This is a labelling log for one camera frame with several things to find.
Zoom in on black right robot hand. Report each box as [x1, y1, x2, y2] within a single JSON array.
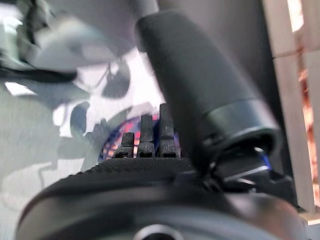
[[14, 11, 305, 240]]

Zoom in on wooden potato crate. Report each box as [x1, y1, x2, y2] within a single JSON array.
[[261, 0, 320, 226]]

